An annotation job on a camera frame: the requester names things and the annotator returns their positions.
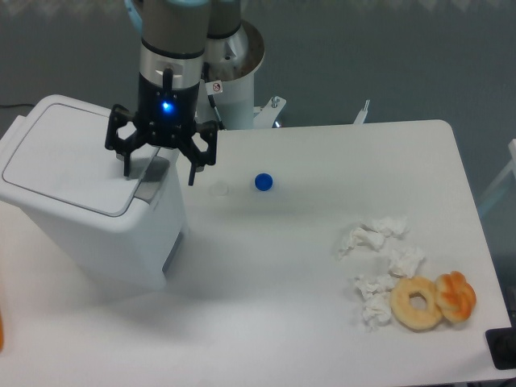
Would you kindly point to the white trash can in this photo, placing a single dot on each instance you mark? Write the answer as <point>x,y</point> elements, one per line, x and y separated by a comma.
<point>136,246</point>

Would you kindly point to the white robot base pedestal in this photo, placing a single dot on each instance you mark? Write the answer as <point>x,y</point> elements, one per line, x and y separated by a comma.
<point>228,93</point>

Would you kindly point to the orange object at edge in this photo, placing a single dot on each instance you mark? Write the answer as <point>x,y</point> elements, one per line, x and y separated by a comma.
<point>2,332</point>

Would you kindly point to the crumpled white tissue middle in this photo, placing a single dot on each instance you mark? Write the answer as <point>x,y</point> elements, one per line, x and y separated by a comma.
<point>404,262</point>

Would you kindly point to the white frame at right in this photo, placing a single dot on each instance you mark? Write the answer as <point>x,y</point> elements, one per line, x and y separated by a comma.
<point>499,186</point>

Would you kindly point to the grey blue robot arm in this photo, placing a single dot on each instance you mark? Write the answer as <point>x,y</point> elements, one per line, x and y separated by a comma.
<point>171,68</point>

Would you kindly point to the orange glazed twisted bread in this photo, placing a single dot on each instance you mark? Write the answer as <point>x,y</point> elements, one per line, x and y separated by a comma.
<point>455,297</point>

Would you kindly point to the crumpled white tissue top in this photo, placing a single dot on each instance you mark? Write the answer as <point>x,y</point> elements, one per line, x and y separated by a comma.
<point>372,234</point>

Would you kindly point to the black device at corner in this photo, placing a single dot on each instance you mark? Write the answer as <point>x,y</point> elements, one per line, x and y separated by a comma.
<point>501,343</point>

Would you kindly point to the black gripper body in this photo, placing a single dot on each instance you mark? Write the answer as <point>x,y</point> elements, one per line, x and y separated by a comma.
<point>165,118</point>

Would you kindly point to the blue bottle cap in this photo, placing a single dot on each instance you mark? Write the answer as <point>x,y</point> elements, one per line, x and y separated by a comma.
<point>263,182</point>

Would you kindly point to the crumpled white tissue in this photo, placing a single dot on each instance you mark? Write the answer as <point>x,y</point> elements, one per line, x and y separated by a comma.
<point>404,262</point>
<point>376,311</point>
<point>372,234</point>

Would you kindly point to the white trash can lid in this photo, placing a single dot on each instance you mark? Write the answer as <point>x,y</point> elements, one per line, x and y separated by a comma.
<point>61,154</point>

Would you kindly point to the crumpled white tissue bottom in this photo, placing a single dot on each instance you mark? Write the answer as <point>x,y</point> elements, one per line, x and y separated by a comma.
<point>376,311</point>

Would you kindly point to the plain ring donut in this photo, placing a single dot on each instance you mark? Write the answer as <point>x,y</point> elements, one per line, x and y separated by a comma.
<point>413,304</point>

